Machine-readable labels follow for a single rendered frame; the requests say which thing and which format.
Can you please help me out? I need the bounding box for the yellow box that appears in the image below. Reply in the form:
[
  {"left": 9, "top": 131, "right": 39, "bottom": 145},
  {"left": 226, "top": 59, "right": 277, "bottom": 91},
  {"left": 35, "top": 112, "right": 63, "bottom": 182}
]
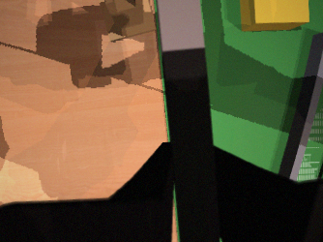
[{"left": 240, "top": 0, "right": 309, "bottom": 32}]

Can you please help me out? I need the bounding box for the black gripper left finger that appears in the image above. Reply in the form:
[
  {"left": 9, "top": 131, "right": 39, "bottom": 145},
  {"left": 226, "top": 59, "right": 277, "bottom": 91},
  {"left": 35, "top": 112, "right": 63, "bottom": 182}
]
[{"left": 0, "top": 142, "right": 174, "bottom": 242}]

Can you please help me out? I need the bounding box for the green putting mat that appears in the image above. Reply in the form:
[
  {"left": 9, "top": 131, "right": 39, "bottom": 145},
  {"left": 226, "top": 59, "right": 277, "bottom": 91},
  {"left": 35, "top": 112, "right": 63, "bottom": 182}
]
[{"left": 200, "top": 0, "right": 323, "bottom": 181}]

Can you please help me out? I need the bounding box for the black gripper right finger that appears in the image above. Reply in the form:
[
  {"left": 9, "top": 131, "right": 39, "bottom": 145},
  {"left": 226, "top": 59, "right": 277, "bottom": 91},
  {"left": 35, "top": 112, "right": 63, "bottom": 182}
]
[{"left": 214, "top": 145, "right": 323, "bottom": 242}]

